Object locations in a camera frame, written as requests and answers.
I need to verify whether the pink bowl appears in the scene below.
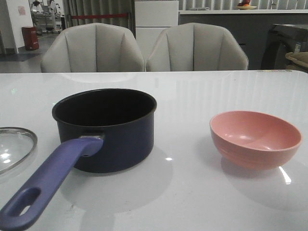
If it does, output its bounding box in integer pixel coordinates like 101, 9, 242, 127
209, 111, 302, 170

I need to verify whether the glass pot lid blue knob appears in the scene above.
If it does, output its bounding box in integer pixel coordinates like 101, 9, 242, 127
0, 127, 38, 175

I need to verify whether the dark blue saucepan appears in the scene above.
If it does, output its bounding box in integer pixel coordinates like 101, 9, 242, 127
0, 89, 157, 231

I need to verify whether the right grey upholstered chair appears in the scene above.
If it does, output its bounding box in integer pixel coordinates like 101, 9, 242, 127
146, 23, 249, 72

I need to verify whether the grey upholstered chair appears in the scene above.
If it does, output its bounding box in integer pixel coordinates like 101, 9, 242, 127
40, 23, 145, 73
146, 23, 249, 72

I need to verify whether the left grey upholstered chair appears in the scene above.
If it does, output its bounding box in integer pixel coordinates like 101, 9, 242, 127
40, 23, 145, 73

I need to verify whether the grey counter with white top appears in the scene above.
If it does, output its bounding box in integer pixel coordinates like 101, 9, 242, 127
179, 10, 308, 70

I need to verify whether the fruit plate on counter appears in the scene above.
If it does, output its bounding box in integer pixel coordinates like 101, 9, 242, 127
236, 0, 257, 10

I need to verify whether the red bin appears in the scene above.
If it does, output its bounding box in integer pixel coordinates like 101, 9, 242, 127
22, 26, 39, 51

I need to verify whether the dark metal appliance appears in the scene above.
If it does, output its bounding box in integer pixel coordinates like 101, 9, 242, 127
261, 24, 308, 70

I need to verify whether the beige cushion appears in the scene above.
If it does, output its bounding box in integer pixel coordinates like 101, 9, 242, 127
285, 51, 308, 73

